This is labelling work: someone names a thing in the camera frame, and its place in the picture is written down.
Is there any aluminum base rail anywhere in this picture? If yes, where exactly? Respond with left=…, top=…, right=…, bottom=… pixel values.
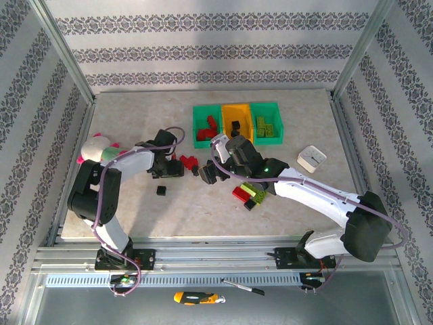
left=32, top=236, right=402, bottom=274

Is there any orange black screwdriver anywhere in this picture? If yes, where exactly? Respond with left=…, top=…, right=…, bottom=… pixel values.
left=173, top=290, right=227, bottom=306

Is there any slotted grey cable duct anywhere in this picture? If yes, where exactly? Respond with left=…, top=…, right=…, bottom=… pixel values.
left=45, top=272, right=325, bottom=288

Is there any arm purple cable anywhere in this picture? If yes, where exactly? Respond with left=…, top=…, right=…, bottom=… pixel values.
left=93, top=127, right=186, bottom=298
left=209, top=142, right=407, bottom=295

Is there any green plastic bin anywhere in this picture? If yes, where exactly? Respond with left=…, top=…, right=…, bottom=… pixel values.
left=250, top=101, right=284, bottom=146
left=192, top=104, right=225, bottom=150

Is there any aluminum frame post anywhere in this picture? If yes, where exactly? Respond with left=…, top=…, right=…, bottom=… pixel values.
left=329, top=0, right=396, bottom=102
left=28, top=0, right=97, bottom=106

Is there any white pink plush toy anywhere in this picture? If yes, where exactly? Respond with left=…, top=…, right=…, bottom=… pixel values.
left=76, top=133, right=123, bottom=166

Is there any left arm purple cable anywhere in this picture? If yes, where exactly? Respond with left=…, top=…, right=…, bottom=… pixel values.
left=93, top=127, right=186, bottom=298

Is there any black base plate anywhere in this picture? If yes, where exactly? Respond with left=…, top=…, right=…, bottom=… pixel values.
left=267, top=246, right=338, bottom=271
left=94, top=248, right=157, bottom=272

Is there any white square clock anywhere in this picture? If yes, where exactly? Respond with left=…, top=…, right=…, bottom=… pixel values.
left=296, top=144, right=327, bottom=173

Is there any small circuit board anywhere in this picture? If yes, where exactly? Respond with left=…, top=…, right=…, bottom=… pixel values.
left=302, top=272, right=326, bottom=284
left=110, top=274, right=139, bottom=287

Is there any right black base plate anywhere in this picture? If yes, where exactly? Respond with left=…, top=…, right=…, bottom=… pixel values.
left=267, top=246, right=338, bottom=271

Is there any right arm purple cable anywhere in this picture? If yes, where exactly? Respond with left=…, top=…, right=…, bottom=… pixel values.
left=209, top=142, right=407, bottom=295

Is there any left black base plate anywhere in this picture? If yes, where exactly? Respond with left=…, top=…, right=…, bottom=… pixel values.
left=94, top=248, right=157, bottom=272

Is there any yellow plastic bin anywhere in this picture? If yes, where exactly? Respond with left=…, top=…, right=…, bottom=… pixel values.
left=221, top=103, right=254, bottom=145

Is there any aluminum side rail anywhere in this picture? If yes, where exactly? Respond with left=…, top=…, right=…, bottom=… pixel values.
left=329, top=97, right=386, bottom=243
left=47, top=97, right=97, bottom=248

